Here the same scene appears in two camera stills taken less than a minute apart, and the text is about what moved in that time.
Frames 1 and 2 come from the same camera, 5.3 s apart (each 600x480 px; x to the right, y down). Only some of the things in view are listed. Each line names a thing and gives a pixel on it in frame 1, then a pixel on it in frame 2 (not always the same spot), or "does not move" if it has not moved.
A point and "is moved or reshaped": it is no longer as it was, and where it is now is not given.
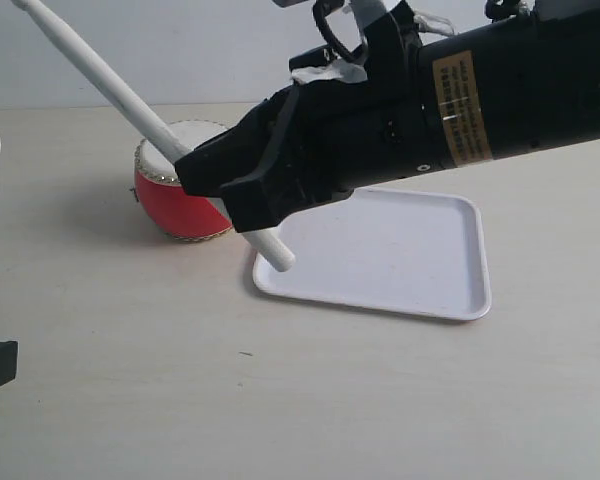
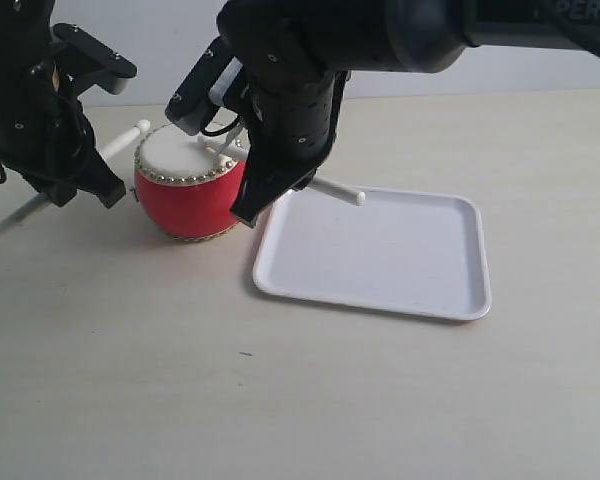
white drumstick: [266, 241] is moved or reshaped
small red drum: [161, 192] does not move
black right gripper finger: [242, 152] → [266, 181]
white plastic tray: [401, 251] does not move
